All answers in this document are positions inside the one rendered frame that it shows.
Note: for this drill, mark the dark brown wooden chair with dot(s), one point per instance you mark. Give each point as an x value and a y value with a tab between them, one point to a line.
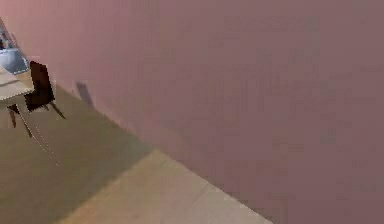
40	86

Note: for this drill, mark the beige table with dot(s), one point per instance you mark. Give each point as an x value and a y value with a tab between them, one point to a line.
13	86

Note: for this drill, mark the grey-blue laptop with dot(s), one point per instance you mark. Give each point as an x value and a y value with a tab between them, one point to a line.
12	60

